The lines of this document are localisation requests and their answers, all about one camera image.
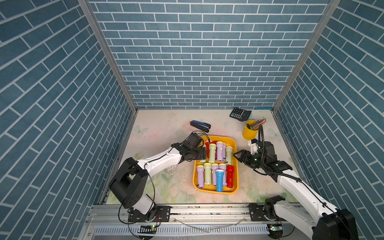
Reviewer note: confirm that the coloured pens bundle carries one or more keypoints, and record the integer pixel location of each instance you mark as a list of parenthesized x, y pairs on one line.
[(258, 123)]

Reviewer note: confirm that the yellow pen cup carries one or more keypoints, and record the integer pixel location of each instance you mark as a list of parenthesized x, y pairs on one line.
[(250, 131)]

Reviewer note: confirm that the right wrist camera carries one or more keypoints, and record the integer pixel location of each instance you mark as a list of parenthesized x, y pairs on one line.
[(254, 146)]

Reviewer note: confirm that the black and blue stapler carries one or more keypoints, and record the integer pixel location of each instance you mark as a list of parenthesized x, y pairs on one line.
[(200, 126)]

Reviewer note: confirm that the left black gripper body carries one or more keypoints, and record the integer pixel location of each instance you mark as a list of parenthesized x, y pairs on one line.
[(197, 154)]

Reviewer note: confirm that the yellow plastic storage tray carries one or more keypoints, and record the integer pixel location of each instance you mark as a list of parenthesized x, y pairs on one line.
[(235, 163)]

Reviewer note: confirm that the red flashlight white logo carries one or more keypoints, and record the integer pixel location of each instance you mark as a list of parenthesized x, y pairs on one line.
[(207, 144)]

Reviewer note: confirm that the black desk calculator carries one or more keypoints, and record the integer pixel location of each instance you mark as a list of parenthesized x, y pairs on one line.
[(240, 114)]

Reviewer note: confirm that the purple flashlight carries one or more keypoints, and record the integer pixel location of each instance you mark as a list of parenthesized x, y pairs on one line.
[(200, 176), (219, 145), (223, 167), (215, 167), (224, 148)]

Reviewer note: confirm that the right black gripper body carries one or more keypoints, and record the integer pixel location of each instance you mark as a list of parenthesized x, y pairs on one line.
[(251, 160)]

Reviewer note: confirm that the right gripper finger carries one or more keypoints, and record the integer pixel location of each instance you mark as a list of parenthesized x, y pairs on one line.
[(240, 159), (239, 153)]

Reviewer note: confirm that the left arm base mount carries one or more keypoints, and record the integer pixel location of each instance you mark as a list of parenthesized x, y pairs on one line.
[(159, 212)]

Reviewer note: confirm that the blue flashlight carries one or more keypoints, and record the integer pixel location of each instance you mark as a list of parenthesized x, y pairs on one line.
[(220, 180)]

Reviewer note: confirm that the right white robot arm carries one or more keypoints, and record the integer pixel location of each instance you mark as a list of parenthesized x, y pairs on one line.
[(320, 219)]

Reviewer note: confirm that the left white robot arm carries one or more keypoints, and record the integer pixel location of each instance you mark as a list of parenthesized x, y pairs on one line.
[(128, 183)]

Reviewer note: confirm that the red flashlight plain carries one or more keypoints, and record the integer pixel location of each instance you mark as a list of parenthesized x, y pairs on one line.
[(230, 176)]

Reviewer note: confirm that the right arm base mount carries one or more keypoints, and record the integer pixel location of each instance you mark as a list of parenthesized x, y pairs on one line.
[(267, 211)]

